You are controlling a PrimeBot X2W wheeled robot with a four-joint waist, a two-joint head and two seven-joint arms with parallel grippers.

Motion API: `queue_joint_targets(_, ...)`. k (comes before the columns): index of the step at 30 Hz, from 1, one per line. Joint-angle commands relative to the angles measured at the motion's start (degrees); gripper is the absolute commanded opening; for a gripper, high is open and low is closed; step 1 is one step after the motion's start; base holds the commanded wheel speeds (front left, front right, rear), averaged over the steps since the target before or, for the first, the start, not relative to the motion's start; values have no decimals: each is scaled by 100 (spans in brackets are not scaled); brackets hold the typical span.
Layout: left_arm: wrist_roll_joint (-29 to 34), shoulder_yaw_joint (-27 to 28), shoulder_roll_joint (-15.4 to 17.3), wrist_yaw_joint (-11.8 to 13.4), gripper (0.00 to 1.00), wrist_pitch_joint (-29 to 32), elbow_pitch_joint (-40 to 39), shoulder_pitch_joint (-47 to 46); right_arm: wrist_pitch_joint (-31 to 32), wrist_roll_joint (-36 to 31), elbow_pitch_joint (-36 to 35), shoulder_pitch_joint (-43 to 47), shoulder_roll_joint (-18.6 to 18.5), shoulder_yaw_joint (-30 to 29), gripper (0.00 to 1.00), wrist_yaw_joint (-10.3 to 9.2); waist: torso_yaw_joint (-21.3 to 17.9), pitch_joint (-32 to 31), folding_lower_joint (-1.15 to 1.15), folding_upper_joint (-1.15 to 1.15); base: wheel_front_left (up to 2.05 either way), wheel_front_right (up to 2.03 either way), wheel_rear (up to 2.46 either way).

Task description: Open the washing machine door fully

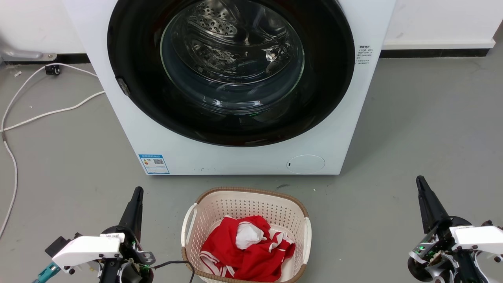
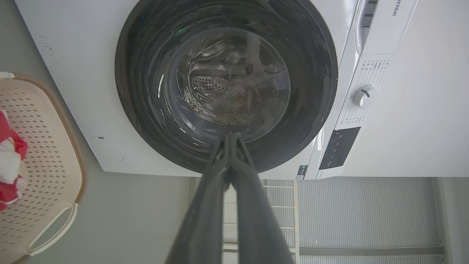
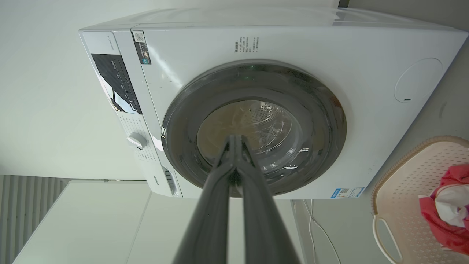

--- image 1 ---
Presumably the white floor cable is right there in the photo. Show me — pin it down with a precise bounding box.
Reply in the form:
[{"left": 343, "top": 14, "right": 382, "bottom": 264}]
[{"left": 0, "top": 63, "right": 106, "bottom": 238}]

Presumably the teal cable connector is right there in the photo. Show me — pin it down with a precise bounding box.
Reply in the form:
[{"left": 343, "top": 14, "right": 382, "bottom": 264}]
[{"left": 32, "top": 263, "right": 61, "bottom": 283}]

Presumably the round white filter cover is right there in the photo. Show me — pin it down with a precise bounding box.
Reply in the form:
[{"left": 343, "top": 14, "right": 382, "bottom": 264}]
[{"left": 286, "top": 154, "right": 325, "bottom": 175}]

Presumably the perforated steel washer drum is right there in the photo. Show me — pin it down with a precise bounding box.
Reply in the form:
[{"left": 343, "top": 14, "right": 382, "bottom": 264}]
[{"left": 161, "top": 0, "right": 305, "bottom": 114}]

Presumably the black round glass washer door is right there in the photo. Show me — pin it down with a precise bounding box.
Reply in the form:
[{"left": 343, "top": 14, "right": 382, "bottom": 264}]
[{"left": 107, "top": 0, "right": 356, "bottom": 147}]

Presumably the cream plastic laundry basket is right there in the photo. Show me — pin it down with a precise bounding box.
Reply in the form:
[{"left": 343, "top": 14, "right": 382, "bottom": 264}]
[{"left": 181, "top": 187, "right": 312, "bottom": 283}]

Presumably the white front-load washing machine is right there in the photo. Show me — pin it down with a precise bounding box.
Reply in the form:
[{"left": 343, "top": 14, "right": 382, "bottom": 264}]
[{"left": 63, "top": 0, "right": 397, "bottom": 176}]

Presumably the red garment with white stripes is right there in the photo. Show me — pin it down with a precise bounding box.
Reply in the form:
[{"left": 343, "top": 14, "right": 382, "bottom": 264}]
[{"left": 200, "top": 215, "right": 296, "bottom": 283}]

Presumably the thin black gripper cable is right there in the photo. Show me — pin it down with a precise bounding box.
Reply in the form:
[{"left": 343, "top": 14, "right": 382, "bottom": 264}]
[{"left": 151, "top": 260, "right": 196, "bottom": 283}]

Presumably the grey metal floor bracket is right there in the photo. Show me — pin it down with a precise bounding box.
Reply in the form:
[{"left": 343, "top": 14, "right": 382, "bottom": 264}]
[{"left": 0, "top": 37, "right": 57, "bottom": 62}]

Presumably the small printed text sticker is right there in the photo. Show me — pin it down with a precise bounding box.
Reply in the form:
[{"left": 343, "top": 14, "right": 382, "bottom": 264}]
[{"left": 356, "top": 44, "right": 372, "bottom": 65}]

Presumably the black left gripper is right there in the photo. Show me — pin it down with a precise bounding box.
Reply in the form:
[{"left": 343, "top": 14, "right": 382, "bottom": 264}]
[{"left": 98, "top": 187, "right": 156, "bottom": 283}]

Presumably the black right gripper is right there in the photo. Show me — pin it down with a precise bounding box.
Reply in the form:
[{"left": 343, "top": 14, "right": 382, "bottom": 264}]
[{"left": 408, "top": 176, "right": 488, "bottom": 283}]

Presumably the white crumpled cloth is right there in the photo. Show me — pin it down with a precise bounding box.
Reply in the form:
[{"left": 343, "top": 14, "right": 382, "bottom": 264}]
[{"left": 235, "top": 222, "right": 264, "bottom": 250}]

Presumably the blue energy label sticker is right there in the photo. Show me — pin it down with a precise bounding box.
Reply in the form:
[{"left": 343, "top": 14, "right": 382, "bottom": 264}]
[{"left": 138, "top": 154, "right": 170, "bottom": 175}]

